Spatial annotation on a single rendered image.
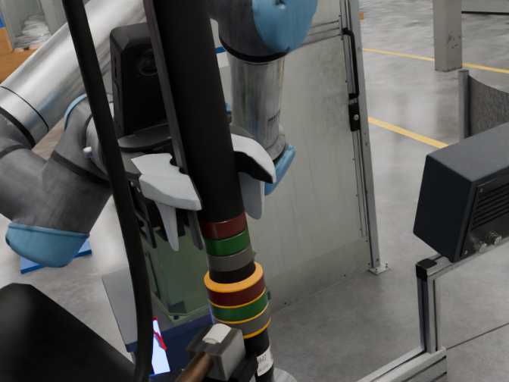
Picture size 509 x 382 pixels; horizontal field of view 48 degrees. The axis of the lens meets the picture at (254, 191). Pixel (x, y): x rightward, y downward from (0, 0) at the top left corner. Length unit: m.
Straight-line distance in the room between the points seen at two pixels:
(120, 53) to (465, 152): 0.79
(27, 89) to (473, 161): 0.74
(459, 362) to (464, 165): 1.57
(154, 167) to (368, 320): 2.43
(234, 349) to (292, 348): 2.25
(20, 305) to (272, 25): 0.46
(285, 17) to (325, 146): 1.98
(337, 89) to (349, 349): 1.17
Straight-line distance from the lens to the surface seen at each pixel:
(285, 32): 0.77
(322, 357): 2.58
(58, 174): 0.61
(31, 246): 0.62
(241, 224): 0.39
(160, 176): 0.37
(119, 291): 1.31
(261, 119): 0.96
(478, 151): 1.11
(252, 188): 0.40
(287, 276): 2.80
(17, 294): 0.49
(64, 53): 0.72
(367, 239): 3.04
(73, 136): 0.61
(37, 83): 0.71
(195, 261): 1.10
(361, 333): 2.69
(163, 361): 0.86
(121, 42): 0.43
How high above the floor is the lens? 1.63
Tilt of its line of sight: 22 degrees down
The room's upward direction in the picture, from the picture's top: 10 degrees counter-clockwise
